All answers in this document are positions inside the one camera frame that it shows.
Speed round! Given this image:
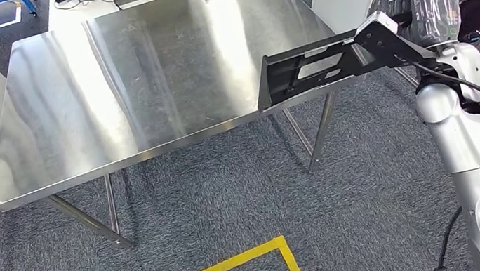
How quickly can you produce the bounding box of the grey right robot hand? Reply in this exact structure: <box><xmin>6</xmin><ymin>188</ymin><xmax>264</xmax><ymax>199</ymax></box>
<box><xmin>373</xmin><ymin>0</ymin><xmax>467</xmax><ymax>55</ymax></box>

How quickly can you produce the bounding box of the white table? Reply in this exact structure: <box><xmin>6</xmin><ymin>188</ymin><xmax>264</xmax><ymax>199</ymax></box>
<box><xmin>44</xmin><ymin>0</ymin><xmax>205</xmax><ymax>34</ymax></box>

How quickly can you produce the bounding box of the black hanging cable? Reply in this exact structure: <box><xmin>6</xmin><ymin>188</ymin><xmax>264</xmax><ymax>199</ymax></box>
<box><xmin>421</xmin><ymin>205</ymin><xmax>472</xmax><ymax>271</ymax></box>

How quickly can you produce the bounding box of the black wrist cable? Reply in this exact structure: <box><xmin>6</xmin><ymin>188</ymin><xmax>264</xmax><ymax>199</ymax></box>
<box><xmin>392</xmin><ymin>41</ymin><xmax>480</xmax><ymax>155</ymax></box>

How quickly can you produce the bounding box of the stainless steel workbench table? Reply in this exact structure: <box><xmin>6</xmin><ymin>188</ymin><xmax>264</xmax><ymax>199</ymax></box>
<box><xmin>0</xmin><ymin>0</ymin><xmax>408</xmax><ymax>271</ymax></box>

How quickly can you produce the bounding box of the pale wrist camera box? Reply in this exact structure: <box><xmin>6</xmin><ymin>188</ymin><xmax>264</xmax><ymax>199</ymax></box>
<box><xmin>351</xmin><ymin>8</ymin><xmax>401</xmax><ymax>42</ymax></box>

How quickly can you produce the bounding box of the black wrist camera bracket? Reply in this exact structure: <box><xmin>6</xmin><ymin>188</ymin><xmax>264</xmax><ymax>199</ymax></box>
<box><xmin>349</xmin><ymin>7</ymin><xmax>455</xmax><ymax>84</ymax></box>

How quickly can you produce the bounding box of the black plastic panel part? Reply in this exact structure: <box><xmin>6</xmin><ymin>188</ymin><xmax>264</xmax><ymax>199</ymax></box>
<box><xmin>244</xmin><ymin>0</ymin><xmax>480</xmax><ymax>114</ymax></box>

